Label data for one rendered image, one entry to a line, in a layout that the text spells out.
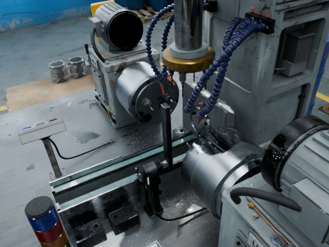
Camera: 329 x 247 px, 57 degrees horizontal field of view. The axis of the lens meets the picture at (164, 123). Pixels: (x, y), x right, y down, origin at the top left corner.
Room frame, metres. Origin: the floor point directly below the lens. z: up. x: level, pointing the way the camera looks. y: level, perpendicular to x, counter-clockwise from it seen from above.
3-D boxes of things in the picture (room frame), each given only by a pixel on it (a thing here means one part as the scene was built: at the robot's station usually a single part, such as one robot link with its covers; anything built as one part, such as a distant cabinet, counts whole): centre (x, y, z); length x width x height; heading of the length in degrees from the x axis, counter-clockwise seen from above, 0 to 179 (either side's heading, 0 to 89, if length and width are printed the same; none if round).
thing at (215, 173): (0.66, -0.21, 1.04); 0.41 x 0.25 x 0.25; 26
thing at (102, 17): (1.51, 0.25, 1.16); 0.33 x 0.26 x 0.42; 26
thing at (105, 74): (1.49, 0.20, 0.99); 0.35 x 0.31 x 0.37; 26
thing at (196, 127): (1.00, -0.14, 1.01); 0.15 x 0.02 x 0.15; 26
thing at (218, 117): (1.03, -0.20, 0.97); 0.30 x 0.11 x 0.34; 26
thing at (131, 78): (1.27, 0.10, 1.04); 0.37 x 0.25 x 0.25; 26
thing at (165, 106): (0.78, 0.00, 1.12); 0.04 x 0.03 x 0.26; 116
